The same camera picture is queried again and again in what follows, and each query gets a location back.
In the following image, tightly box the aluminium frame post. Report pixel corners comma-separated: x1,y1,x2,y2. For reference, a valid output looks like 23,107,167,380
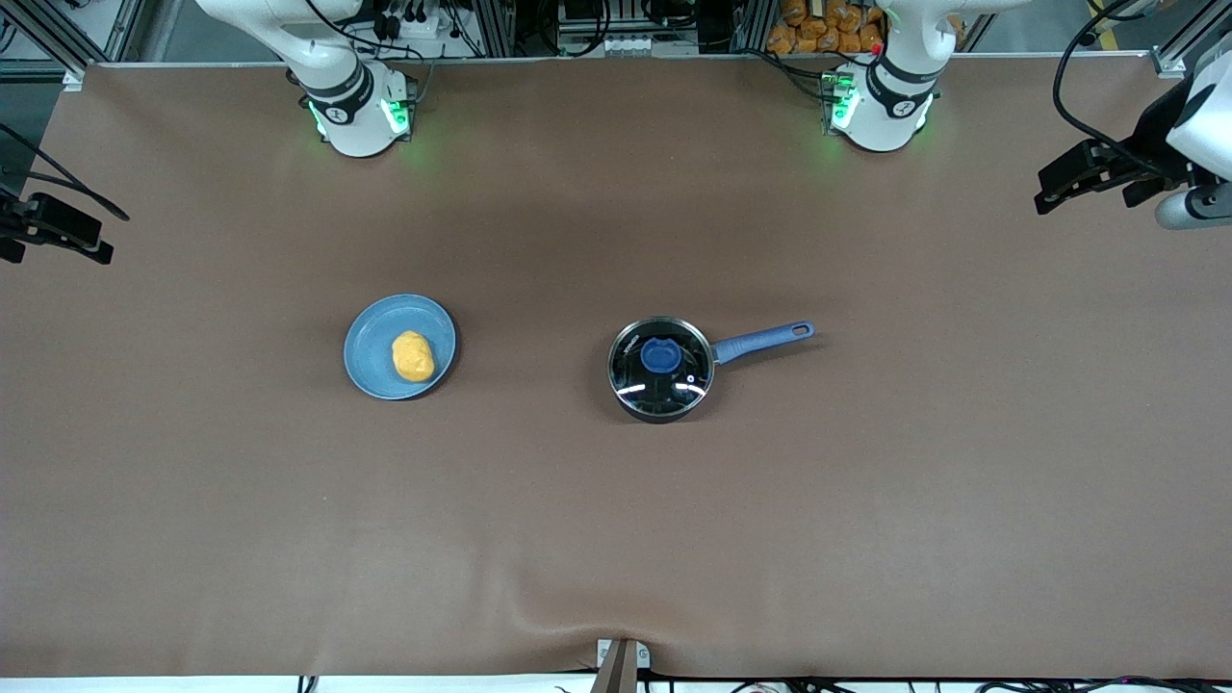
475,0,517,57
0,0,145,78
1150,0,1232,78
731,0,777,55

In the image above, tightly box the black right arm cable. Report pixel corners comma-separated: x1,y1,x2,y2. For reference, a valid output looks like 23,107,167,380
0,123,131,222

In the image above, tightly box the glass lid with blue knob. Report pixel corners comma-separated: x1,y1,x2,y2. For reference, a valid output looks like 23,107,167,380
609,320,714,417

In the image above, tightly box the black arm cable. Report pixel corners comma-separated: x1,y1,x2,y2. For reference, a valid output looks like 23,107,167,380
0,123,131,222
1053,0,1170,179

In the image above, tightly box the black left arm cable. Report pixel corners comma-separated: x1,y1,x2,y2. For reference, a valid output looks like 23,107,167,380
1053,0,1170,179

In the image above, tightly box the black pot with blue handle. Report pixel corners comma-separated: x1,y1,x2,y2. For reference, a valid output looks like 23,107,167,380
606,318,816,424

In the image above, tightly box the metal table edge bracket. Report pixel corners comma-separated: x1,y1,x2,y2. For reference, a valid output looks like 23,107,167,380
597,638,651,693

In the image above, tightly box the brown table cover mat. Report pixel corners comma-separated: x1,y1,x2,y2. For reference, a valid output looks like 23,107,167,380
0,53,1232,680

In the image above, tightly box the yellow potato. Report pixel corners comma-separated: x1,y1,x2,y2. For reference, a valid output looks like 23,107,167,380
391,330,436,384

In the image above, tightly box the bag of orange buns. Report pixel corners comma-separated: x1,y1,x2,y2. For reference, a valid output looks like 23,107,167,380
767,0,886,55

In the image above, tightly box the white power strip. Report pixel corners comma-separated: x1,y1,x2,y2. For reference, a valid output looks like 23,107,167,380
371,8,451,39

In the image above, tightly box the blue round plate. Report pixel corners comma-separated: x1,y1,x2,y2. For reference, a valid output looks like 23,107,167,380
344,294,458,401

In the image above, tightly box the grey control box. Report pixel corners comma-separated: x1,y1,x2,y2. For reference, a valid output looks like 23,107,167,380
558,0,704,55

